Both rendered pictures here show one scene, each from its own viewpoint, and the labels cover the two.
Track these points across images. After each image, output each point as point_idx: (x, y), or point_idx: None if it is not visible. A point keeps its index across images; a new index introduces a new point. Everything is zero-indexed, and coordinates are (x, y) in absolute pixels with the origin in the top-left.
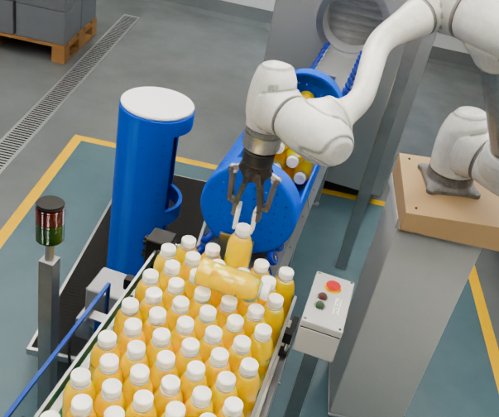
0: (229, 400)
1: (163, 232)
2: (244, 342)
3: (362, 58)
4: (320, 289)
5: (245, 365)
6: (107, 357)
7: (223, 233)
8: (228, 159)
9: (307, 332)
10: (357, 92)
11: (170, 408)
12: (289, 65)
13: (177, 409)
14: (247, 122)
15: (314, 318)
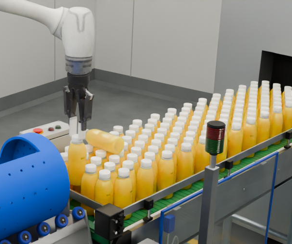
0: (138, 121)
1: (106, 211)
2: (113, 132)
3: (12, 0)
4: (47, 132)
5: (120, 127)
6: (189, 139)
7: None
8: (42, 159)
9: None
10: (41, 5)
11: (166, 124)
12: (73, 7)
13: (164, 123)
14: (92, 53)
15: (67, 126)
